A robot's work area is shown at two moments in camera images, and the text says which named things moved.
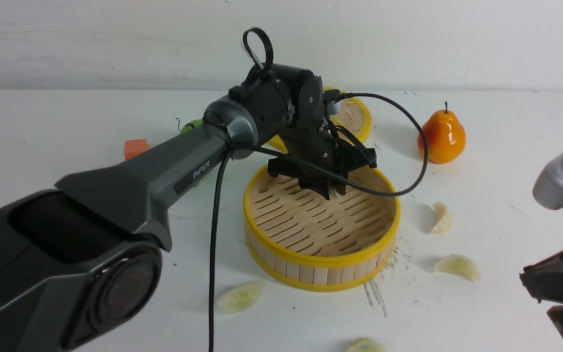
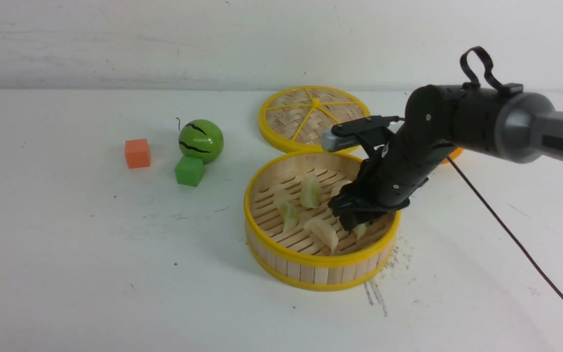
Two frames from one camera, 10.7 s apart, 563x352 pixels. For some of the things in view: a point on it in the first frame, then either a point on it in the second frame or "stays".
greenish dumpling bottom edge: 365,344 → 288,213
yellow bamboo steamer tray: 296,238 stays
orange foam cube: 134,146 stays
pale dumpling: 444,220 → 326,232
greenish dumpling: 240,297 → 310,192
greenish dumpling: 458,265 → 360,230
